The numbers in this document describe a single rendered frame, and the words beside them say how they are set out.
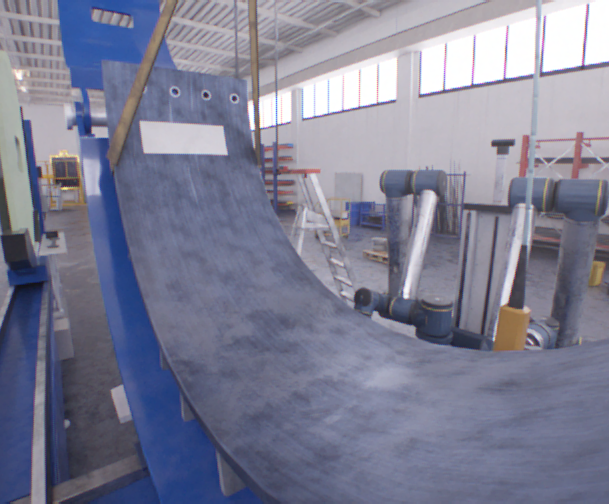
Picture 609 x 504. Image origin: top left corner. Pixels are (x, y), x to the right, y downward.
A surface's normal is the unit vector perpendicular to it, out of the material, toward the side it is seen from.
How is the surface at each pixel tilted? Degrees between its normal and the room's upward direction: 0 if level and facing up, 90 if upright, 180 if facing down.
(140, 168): 65
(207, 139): 75
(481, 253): 90
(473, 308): 90
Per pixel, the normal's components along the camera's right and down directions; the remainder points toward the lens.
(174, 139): 0.56, -0.08
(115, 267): 0.49, -0.41
